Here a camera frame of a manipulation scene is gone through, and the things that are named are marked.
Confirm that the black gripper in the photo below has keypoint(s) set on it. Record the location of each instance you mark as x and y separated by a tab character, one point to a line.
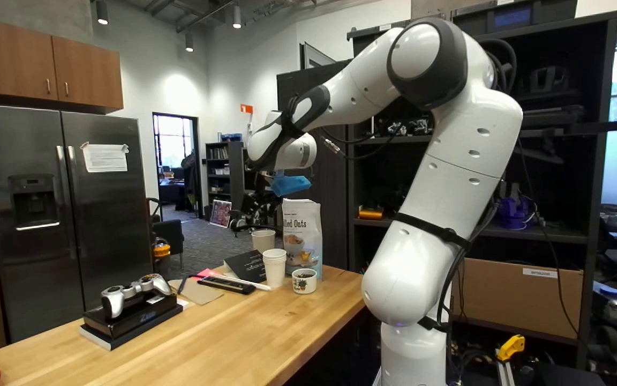
269	200

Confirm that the white paper cup stack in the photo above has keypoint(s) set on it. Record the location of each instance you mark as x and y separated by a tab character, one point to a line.
275	271

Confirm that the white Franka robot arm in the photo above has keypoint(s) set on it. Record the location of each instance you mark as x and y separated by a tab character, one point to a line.
450	179

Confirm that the single white paper cup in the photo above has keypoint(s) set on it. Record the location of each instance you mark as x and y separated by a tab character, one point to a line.
262	238

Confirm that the white coffee bag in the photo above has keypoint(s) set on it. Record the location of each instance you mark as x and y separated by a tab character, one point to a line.
303	237

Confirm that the black bookcase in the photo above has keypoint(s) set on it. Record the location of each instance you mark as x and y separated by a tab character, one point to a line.
219	172

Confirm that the dark partition panel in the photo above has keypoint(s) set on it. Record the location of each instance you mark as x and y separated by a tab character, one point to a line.
333	206

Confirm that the white marker pen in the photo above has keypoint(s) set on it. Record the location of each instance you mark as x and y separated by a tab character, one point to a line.
252	284

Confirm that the pink sticky notes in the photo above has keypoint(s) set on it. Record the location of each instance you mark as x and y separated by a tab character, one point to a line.
205	273

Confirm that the small yellow shelf tool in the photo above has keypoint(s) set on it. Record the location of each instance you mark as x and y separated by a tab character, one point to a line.
369	213

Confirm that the brown paper notebook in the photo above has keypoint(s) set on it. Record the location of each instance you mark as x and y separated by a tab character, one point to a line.
203	292

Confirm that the yellow canister vacuum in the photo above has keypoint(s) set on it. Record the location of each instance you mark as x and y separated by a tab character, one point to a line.
161	248

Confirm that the black pen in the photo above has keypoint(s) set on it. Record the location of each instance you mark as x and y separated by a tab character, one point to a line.
181	284

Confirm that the white game controller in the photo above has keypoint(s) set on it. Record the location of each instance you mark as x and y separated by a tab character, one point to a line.
134	292

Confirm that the white printed paper sheet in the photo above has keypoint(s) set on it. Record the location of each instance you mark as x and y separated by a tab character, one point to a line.
105	157

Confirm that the black ceiling spotlight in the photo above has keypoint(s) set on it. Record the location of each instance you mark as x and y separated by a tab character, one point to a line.
236	15
101	13
189	43

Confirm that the black controller stand box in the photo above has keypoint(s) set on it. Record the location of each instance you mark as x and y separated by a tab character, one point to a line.
134	322

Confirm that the stainless steel refrigerator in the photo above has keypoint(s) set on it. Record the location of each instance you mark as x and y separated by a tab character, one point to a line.
65	228

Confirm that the purple bottle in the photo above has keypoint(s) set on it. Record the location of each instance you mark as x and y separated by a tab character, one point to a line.
516	210

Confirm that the brown cardboard box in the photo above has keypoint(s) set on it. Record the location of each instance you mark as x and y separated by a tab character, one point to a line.
523	300

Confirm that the black shelving unit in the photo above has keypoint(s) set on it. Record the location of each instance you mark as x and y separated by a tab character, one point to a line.
566	163

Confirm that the grey bin with blue label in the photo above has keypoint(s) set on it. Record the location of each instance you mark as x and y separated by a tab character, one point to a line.
516	17

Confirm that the orange wall sign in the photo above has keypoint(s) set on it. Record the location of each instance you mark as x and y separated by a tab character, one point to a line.
248	109

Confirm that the wooden wall cabinets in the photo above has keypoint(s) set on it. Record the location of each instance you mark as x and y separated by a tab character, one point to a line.
37	65

